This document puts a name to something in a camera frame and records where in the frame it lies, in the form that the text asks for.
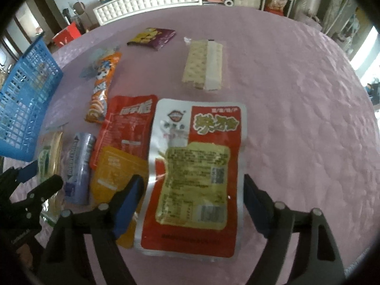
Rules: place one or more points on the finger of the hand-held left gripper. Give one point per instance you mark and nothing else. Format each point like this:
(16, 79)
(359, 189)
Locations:
(27, 171)
(44, 190)

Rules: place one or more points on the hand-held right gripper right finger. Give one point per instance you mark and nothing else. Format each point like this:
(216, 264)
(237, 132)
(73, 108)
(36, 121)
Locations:
(256, 210)

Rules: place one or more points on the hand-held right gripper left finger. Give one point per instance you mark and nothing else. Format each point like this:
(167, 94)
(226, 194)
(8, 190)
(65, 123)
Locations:
(130, 206)

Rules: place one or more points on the cream green snack packet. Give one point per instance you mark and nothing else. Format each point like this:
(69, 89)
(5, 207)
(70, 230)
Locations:
(50, 154)

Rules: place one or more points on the large red silver snack packet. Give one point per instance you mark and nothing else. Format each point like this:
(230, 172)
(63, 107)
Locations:
(193, 169)

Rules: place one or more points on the blue plastic basket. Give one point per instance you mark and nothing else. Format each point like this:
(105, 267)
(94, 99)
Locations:
(23, 95)

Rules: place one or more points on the orange yellow snack packet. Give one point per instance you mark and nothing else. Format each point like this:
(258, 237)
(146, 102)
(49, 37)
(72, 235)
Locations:
(112, 169)

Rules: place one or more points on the lavender silver snack packet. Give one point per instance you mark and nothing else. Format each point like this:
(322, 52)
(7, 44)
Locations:
(78, 166)

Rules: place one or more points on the pink quilted blanket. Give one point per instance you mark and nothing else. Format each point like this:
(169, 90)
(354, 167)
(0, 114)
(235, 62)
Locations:
(282, 109)

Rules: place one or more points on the clear blue cracker packet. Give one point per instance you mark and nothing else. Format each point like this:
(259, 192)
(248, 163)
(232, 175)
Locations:
(88, 70)

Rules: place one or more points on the red cardboard box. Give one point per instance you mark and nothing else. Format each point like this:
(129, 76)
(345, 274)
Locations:
(66, 34)

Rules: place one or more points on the clear white cracker packet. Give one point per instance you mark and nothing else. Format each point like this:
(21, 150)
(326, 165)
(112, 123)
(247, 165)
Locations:
(199, 65)

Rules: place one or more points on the purple yellow chip bag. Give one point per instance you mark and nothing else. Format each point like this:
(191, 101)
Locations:
(151, 37)

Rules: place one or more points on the white tufted cabinet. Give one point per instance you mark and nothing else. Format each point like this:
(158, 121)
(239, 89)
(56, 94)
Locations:
(148, 1)

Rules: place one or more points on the white tape roll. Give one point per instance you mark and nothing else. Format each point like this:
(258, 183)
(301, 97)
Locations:
(228, 2)

